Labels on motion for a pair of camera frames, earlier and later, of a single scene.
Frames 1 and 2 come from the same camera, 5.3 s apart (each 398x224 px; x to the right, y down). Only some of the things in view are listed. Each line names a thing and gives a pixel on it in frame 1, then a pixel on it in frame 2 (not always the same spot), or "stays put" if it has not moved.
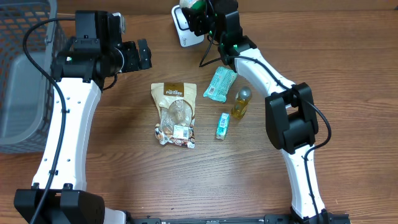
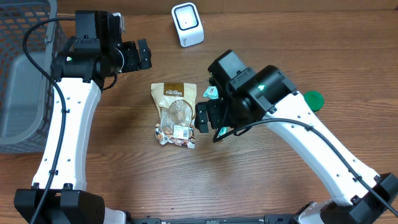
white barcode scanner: [186, 37] stays put
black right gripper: [198, 20] -> [212, 114]
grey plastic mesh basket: [26, 98] stays put
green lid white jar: [194, 4] -> [314, 100]
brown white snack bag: [176, 104] stays put
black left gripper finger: [144, 54] stays put
